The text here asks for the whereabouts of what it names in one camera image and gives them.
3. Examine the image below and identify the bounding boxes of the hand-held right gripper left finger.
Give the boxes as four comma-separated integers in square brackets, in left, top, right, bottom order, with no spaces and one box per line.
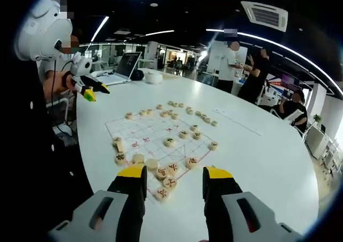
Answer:
[47,164,148,242]

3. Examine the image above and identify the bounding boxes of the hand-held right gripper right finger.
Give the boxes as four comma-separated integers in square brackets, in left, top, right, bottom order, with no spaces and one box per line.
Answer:
[202,165,305,242]

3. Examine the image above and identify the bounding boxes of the group of wooden chess pieces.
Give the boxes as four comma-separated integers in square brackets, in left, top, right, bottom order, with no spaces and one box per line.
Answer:
[111,100,219,201]

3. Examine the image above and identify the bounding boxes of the white red-lined chessboard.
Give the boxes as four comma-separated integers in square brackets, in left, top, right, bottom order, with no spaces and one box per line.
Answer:
[104,107,218,200]

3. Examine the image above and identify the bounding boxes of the person's left hand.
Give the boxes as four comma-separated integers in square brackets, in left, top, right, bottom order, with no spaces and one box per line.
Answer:
[62,73,83,92]

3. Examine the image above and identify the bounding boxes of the white laptop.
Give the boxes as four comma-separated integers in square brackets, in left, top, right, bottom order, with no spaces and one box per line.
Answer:
[91,51,143,86]

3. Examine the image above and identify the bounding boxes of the straight ceiling light strip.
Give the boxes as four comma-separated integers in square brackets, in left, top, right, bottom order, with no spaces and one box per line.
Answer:
[139,29,175,38]
[90,16,110,42]

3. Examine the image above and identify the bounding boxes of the black round pouch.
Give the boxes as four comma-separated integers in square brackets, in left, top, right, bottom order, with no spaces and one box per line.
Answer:
[131,69,145,81]

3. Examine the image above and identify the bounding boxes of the white worn device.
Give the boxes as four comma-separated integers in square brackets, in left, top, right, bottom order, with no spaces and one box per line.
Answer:
[14,0,73,62]

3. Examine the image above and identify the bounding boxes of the white round pot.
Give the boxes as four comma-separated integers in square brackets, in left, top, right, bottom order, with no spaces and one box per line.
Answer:
[144,72,163,85]

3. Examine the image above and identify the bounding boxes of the white office chair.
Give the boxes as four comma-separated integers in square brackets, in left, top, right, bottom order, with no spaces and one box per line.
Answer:
[270,109,305,125]

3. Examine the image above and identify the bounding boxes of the white office cabinet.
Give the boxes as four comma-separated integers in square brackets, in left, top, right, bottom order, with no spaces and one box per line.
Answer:
[305,125,332,160]

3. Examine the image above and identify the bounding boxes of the curved ceiling light strip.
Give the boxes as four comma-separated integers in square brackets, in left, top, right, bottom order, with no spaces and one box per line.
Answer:
[205,28,343,95]

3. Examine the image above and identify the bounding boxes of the ceiling air conditioner vent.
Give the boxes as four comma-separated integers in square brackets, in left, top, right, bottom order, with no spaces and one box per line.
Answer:
[240,1,289,33]

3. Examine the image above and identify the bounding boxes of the black cable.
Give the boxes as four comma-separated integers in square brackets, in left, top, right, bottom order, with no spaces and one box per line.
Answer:
[52,58,78,137]

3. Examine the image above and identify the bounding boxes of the purple wall screen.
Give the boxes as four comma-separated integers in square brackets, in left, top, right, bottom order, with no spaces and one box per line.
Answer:
[280,73,300,90]

